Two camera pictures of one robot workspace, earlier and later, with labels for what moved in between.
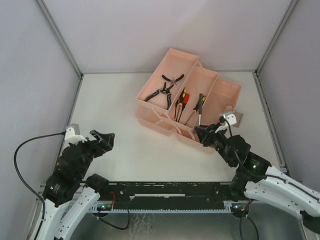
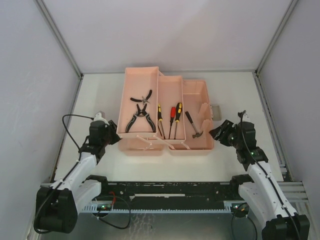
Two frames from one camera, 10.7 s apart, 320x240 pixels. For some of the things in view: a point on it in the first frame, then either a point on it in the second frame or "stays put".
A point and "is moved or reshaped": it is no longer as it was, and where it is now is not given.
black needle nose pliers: x=164 y=91 to x=140 y=113
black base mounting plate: x=169 y=195 stays put
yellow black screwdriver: x=195 y=109 to x=179 y=109
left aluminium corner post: x=55 y=29 stays put
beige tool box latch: x=239 y=117 to x=216 y=113
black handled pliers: x=173 y=80 to x=143 y=100
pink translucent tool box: x=179 y=93 is moved or reshaped
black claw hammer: x=200 y=104 to x=197 y=134
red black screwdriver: x=185 y=100 to x=173 y=112
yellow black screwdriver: x=182 y=98 to x=160 y=119
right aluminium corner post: x=279 y=30 stays put
